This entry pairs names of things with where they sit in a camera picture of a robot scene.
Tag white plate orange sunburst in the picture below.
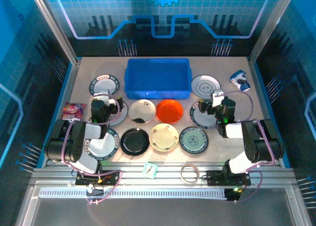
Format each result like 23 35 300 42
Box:
108 100 129 127

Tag white plate green lettered rim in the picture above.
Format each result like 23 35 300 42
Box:
89 74 120 98
189 101 223 130
83 127 120 161

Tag white plate grey rings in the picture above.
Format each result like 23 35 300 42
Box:
191 75 222 100

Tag orange translucent plate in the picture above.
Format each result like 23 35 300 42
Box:
156 99 184 124

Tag green blue patterned plate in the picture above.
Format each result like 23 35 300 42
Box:
179 126 209 154

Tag cream plate small flowers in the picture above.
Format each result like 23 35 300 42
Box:
149 123 179 152

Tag blue plastic bin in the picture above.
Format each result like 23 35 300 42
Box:
124 58 193 100

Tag white plate black ink painting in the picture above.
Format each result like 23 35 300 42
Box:
128 99 157 124

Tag purple candy bag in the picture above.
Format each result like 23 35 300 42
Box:
61 102 87 121

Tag white blue yogurt cup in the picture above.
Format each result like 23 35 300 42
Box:
230 70 251 92

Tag blue table edge trim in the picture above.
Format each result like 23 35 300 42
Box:
37 60 79 169
251 60 291 169

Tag small green square clock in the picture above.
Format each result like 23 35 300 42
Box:
142 162 158 179

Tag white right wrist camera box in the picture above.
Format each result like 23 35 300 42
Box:
211 89 224 107

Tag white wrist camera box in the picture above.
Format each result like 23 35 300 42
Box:
211 89 224 107
93 89 111 106

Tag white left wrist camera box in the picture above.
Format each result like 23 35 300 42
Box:
93 89 111 106

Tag purple cable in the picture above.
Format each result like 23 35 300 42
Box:
217 90 276 204
60 94 123 205

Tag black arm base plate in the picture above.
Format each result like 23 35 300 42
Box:
206 170 252 187
75 170 119 187

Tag aluminium table rail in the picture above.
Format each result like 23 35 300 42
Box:
32 161 297 187

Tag tape ring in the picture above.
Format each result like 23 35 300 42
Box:
180 164 200 185

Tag white slotted cable duct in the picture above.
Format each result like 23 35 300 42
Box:
39 188 227 200

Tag aluminium frame post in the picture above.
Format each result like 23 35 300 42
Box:
247 0 297 65
28 0 82 65

